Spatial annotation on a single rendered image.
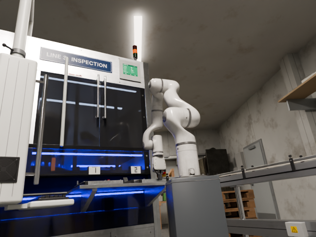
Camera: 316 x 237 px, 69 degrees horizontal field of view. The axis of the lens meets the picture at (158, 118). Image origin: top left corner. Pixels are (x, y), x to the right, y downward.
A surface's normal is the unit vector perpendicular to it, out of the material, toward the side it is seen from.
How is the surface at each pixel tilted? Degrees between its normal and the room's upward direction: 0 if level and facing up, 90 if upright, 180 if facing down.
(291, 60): 90
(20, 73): 90
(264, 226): 90
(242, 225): 90
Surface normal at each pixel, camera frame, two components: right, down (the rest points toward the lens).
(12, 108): 0.58, -0.32
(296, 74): 0.08, -0.34
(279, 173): -0.88, -0.09
